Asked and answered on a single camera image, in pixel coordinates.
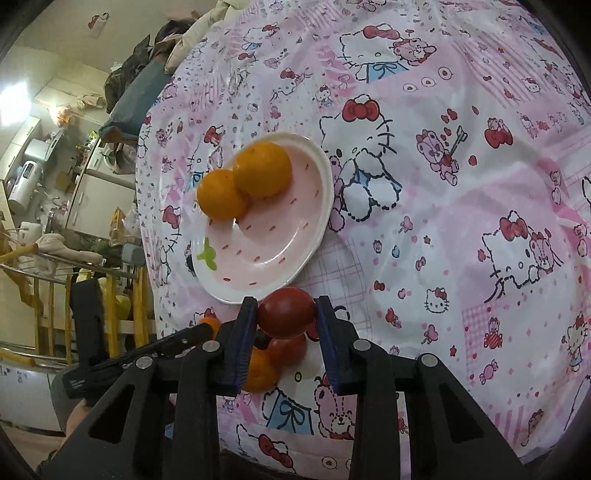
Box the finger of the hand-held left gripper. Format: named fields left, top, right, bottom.
left=61, top=323, right=214, bottom=398

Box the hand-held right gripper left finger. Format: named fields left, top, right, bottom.
left=44, top=296, right=258, bottom=480

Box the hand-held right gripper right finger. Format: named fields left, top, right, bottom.
left=315, top=296, right=532, bottom=480

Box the red tomato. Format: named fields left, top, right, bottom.
left=268, top=333, right=308, bottom=370
left=257, top=286, right=317, bottom=340

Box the pink white plate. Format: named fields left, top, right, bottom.
left=191, top=132, right=334, bottom=305

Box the yellow railing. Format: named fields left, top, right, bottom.
left=0, top=244, right=153, bottom=370

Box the beige cloth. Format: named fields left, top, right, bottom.
left=18, top=222, right=105, bottom=278

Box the white cabinet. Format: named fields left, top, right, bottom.
left=65, top=138, right=137, bottom=232

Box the white appliance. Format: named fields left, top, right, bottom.
left=7, top=159, right=44, bottom=215

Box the medium orange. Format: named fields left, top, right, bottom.
left=197, top=169, right=252, bottom=221

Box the large orange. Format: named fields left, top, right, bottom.
left=232, top=141, right=293, bottom=200

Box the printed pink blanket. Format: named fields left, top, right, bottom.
left=135, top=0, right=591, bottom=480

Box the teal cushion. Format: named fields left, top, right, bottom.
left=99, top=60, right=169, bottom=144

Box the dark clothes pile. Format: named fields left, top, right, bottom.
left=104, top=21, right=185, bottom=116

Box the cream quilt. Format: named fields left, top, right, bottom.
left=166, top=0, right=259, bottom=75

